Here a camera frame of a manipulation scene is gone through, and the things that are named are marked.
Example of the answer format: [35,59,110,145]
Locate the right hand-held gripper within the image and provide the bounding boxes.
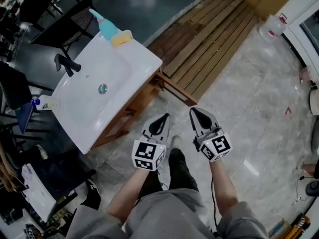
[189,107,233,163]

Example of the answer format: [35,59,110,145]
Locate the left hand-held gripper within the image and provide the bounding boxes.
[131,113,171,172]

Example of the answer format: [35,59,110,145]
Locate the person's right forearm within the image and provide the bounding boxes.
[209,158,239,216]

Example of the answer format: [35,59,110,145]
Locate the person's left forearm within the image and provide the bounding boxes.
[106,168,150,224]

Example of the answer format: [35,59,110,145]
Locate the wooden vanity cabinet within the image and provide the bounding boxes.
[91,68,165,149]

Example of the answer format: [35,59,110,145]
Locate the person's black trousers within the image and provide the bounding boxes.
[138,148,200,201]

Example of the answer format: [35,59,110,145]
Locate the white ceramic sink basin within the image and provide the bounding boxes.
[51,28,163,155]

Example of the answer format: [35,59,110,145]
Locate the wooden slat platform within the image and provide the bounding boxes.
[147,0,260,104]

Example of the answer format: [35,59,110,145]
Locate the person's grey sweatshirt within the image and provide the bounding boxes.
[66,188,270,239]

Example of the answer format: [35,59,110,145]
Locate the yellow sponge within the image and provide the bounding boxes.
[111,30,133,47]

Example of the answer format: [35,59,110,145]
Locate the black faucet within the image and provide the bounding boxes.
[54,53,82,78]

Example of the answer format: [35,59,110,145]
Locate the teal spray bottle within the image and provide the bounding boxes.
[89,8,118,41]

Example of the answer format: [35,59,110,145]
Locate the white hand soap bottle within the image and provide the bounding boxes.
[31,95,60,111]

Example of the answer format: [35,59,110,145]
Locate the white pot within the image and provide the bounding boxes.
[309,83,319,116]

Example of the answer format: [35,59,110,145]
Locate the pink object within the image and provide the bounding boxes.
[299,66,319,83]

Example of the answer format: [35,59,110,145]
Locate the clear water jug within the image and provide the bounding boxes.
[258,12,289,41]

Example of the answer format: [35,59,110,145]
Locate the large glass window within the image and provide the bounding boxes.
[281,0,319,72]

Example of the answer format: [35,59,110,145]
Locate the dark wicker chair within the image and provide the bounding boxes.
[31,0,100,59]

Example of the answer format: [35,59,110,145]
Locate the yellow black equipment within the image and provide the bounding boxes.
[289,214,311,236]

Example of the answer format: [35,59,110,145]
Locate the dark chair blue cushion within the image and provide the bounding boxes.
[0,61,54,144]

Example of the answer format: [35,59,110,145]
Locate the black chair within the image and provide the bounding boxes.
[18,0,63,26]

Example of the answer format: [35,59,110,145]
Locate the white table black frame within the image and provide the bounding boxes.
[21,148,98,224]

